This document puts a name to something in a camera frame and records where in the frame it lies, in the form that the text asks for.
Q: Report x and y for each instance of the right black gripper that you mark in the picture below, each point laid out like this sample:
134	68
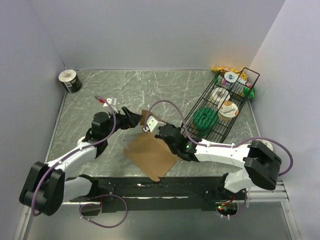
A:
158	136

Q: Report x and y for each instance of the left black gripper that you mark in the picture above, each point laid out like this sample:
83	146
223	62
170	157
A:
126	123

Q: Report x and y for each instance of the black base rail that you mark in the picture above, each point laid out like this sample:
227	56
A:
204	192

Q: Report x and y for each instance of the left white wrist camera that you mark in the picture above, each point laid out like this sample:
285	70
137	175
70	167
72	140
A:
108	103

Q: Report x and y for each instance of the green black chips can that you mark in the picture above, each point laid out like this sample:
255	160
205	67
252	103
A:
70	80

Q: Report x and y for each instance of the white yogurt cup on table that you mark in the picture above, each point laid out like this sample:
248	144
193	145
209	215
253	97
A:
267	144

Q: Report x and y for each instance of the red white package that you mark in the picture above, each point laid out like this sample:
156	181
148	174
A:
247	86

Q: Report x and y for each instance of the aluminium frame rail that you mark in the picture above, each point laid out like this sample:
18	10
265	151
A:
254	194

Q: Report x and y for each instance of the green snack bag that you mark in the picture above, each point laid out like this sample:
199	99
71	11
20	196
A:
249	92

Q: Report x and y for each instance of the yellow snack bag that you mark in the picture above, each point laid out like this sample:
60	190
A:
227	69

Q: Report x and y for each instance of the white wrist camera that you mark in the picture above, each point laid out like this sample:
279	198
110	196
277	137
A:
108	103
153	125

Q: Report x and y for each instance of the black wire basket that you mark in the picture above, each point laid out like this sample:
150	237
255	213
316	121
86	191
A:
221	129

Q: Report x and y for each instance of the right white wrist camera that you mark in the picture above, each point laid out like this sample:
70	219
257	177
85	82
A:
153	125

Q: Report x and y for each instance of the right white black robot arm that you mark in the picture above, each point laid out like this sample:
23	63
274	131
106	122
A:
259	165

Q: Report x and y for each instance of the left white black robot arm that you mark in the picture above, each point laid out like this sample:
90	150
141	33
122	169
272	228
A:
47	185

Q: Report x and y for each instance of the brown cardboard box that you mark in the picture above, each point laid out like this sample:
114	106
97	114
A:
151	155

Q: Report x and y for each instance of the tin can brown label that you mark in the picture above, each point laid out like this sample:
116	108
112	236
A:
81	142

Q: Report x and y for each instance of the Chobani yogurt cup in basket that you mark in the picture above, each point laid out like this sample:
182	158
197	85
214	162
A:
227	110

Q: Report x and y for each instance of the blue white yogurt cup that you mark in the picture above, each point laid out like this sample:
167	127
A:
229	79

